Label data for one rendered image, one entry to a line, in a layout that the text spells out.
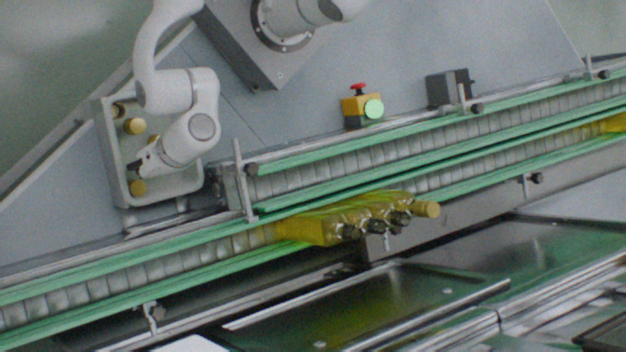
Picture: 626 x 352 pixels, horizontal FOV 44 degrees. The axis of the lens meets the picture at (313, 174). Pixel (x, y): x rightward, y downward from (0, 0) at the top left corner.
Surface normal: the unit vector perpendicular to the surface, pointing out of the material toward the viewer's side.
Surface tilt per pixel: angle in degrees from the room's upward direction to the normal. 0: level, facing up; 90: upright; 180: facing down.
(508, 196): 0
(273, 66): 5
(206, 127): 15
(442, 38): 0
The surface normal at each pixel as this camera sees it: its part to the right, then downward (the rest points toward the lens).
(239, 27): 0.46, 0.00
